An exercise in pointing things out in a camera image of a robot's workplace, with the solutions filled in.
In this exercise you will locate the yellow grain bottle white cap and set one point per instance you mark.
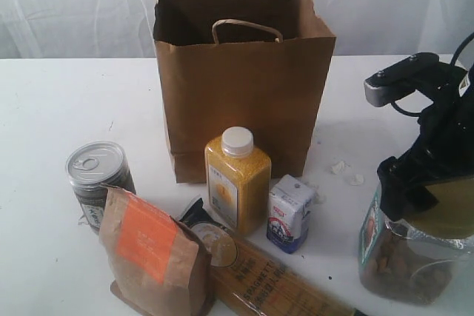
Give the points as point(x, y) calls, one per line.
point(238, 179)

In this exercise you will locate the brown pouch with orange label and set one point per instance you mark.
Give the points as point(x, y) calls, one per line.
point(159, 266)

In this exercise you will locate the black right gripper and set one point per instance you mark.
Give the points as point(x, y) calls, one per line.
point(445, 141)

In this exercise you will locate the clear nut jar gold lid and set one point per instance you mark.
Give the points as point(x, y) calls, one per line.
point(409, 261)

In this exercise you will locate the small white blue salt pack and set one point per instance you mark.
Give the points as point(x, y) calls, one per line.
point(289, 212)

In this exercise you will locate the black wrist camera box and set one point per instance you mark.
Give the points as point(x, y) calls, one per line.
point(422, 72)

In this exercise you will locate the white paper scrap left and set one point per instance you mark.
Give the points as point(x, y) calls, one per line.
point(338, 167)

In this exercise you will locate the white paper scrap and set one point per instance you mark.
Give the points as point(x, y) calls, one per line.
point(356, 180)
point(338, 167)

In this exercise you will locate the white paper scrap right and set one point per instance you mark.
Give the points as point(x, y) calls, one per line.
point(356, 180)

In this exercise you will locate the spaghetti packet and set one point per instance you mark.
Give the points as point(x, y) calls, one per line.
point(250, 281)

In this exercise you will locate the dark can with pull-tab lid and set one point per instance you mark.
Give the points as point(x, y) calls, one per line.
point(90, 169)

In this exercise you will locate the brown paper shopping bag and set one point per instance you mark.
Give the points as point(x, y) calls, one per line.
point(259, 64)

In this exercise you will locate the white curtain backdrop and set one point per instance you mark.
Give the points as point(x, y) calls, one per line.
point(122, 28)

